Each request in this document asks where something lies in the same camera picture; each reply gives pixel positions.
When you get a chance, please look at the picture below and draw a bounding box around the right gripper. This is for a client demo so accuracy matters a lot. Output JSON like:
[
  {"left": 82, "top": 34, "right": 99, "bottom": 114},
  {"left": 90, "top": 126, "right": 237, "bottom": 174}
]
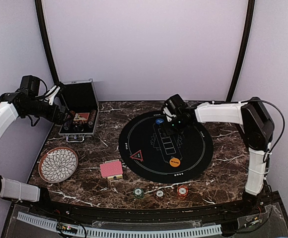
[{"left": 160, "top": 116, "right": 190, "bottom": 138}]

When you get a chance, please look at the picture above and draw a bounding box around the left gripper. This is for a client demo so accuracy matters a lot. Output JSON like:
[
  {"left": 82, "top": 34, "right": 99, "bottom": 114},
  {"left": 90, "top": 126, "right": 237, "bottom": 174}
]
[{"left": 23, "top": 98, "right": 73, "bottom": 125}]

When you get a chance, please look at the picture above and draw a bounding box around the blue small blind button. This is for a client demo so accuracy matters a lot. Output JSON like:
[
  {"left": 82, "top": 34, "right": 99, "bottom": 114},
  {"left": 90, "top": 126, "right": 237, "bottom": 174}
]
[{"left": 155, "top": 119, "right": 164, "bottom": 125}]

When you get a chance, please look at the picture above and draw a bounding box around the orange big blind button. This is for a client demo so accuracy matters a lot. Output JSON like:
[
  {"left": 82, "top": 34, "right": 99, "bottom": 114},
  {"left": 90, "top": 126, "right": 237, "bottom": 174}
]
[{"left": 169, "top": 158, "right": 181, "bottom": 168}]

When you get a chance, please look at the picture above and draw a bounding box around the red triangle all-in marker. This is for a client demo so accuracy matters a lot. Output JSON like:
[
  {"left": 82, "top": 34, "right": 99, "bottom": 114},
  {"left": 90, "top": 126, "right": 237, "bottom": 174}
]
[{"left": 130, "top": 150, "right": 144, "bottom": 162}]

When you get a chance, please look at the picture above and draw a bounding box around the red 5 chip stack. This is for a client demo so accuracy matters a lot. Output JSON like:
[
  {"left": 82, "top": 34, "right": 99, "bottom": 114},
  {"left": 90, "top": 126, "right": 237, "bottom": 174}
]
[{"left": 177, "top": 185, "right": 189, "bottom": 199}]

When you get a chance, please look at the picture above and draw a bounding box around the black orange 100 chip stack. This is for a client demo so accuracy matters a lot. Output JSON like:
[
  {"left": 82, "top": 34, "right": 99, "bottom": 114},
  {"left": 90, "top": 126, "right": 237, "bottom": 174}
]
[{"left": 155, "top": 189, "right": 164, "bottom": 199}]

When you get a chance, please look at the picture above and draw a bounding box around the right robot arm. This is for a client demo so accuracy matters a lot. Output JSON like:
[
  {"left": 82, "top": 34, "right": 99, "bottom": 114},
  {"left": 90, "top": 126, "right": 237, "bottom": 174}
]
[{"left": 161, "top": 94, "right": 275, "bottom": 195}]

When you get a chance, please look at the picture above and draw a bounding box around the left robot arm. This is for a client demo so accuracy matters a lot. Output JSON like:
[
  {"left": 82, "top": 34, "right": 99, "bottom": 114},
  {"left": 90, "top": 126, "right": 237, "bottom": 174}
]
[{"left": 0, "top": 92, "right": 69, "bottom": 216}]

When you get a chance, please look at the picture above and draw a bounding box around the purple chip roll in case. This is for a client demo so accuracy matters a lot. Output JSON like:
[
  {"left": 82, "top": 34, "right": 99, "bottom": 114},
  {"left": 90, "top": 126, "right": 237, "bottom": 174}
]
[{"left": 63, "top": 121, "right": 71, "bottom": 130}]

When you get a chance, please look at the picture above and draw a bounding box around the aluminium poker chip case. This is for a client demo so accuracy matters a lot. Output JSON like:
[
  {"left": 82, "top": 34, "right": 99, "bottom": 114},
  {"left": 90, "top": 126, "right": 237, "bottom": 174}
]
[{"left": 59, "top": 78, "right": 99, "bottom": 143}]

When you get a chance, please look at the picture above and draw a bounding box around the red card box in case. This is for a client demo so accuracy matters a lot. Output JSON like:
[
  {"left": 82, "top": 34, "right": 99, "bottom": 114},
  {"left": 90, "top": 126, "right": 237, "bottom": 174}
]
[{"left": 72, "top": 113, "right": 90, "bottom": 124}]

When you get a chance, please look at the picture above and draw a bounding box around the brown chip roll in case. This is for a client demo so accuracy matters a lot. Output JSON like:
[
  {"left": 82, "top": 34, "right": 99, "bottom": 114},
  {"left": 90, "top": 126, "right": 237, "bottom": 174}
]
[{"left": 87, "top": 110, "right": 97, "bottom": 128}]

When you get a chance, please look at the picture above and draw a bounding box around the black round poker mat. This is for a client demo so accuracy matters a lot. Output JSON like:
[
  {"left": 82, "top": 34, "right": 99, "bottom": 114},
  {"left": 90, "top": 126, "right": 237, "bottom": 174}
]
[{"left": 119, "top": 111, "right": 214, "bottom": 183}]

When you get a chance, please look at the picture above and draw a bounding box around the floral ceramic plate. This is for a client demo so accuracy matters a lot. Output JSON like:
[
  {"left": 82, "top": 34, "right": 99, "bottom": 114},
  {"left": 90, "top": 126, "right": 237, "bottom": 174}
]
[{"left": 38, "top": 147, "right": 78, "bottom": 183}]

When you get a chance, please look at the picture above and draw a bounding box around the red-backed card deck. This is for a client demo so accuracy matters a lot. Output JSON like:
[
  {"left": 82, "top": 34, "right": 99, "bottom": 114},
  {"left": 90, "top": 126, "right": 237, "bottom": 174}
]
[{"left": 100, "top": 160, "right": 123, "bottom": 178}]

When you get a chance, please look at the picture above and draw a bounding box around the gold blue card box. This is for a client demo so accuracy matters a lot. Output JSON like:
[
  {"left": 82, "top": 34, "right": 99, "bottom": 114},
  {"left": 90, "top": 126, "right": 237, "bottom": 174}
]
[{"left": 107, "top": 174, "right": 123, "bottom": 180}]

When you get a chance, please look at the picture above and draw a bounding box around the green 20 chip stack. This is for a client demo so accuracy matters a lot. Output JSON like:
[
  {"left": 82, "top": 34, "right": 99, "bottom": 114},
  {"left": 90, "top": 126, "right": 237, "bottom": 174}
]
[{"left": 133, "top": 187, "right": 144, "bottom": 199}]

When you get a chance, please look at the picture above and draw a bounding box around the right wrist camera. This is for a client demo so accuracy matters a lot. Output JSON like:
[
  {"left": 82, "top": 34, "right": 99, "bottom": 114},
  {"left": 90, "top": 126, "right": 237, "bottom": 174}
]
[{"left": 162, "top": 106, "right": 176, "bottom": 122}]

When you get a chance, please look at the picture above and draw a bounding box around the white slotted cable duct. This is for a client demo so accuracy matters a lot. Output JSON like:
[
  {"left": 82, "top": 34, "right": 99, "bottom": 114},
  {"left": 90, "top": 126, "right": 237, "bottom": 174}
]
[{"left": 16, "top": 212, "right": 222, "bottom": 238}]

